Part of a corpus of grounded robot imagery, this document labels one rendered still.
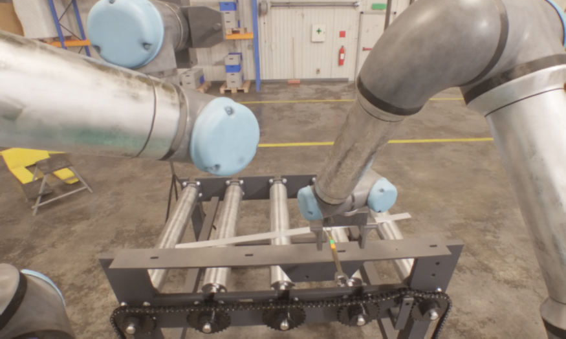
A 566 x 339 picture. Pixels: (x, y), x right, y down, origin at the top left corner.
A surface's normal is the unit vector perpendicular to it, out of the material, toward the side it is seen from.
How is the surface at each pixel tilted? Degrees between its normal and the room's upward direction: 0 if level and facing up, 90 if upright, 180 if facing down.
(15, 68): 68
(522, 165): 91
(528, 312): 0
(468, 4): 50
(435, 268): 90
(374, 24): 90
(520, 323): 0
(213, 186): 90
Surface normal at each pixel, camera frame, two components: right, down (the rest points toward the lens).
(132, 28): 0.03, 0.45
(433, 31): -0.44, 0.03
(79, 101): 0.75, 0.22
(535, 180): -0.87, 0.13
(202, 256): -0.01, -0.89
